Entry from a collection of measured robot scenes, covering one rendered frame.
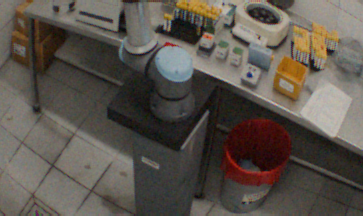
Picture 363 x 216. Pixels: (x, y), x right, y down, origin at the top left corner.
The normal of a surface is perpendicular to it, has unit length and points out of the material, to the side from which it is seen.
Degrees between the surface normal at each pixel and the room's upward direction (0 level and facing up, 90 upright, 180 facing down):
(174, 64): 9
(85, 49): 0
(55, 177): 0
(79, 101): 0
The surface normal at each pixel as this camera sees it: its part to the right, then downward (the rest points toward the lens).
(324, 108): 0.08, -0.68
